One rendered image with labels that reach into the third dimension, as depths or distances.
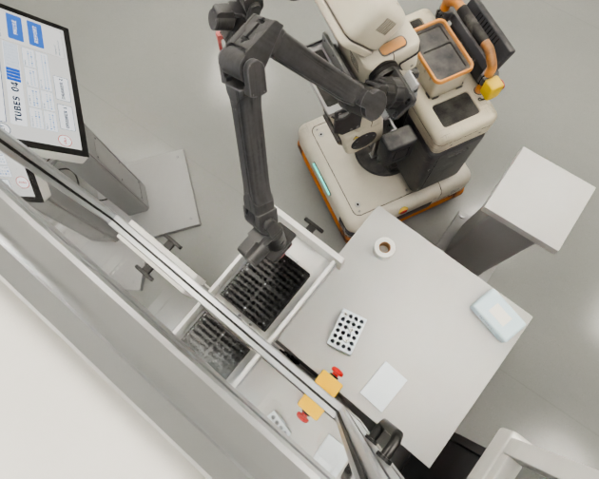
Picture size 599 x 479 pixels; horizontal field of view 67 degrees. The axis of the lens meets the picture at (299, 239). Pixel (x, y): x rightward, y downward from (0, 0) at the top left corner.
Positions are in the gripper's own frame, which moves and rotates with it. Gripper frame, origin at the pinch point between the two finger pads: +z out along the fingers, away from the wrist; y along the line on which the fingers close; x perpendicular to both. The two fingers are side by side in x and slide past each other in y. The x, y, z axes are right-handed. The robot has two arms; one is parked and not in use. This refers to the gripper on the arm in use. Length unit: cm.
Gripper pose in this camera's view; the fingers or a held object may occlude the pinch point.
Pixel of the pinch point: (280, 249)
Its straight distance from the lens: 135.3
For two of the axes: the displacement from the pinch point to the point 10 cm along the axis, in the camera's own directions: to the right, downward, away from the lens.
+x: -7.7, -6.0, 2.2
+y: 6.3, -7.6, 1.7
